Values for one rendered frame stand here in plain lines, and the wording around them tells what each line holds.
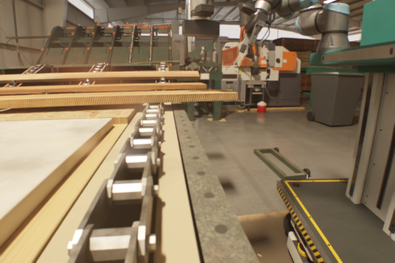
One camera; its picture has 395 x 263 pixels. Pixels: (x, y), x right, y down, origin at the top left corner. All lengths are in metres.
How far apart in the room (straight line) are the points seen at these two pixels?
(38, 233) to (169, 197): 0.12
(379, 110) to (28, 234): 1.18
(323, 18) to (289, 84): 5.10
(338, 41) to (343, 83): 3.11
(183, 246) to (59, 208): 0.14
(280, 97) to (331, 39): 5.05
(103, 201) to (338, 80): 4.06
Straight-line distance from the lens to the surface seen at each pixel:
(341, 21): 1.17
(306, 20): 1.26
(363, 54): 0.88
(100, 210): 0.20
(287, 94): 6.24
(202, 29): 0.78
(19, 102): 0.80
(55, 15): 12.94
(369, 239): 1.09
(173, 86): 1.22
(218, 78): 4.09
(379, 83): 1.14
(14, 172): 0.32
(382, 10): 1.11
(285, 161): 2.38
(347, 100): 4.38
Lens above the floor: 0.95
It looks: 12 degrees down
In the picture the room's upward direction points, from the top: straight up
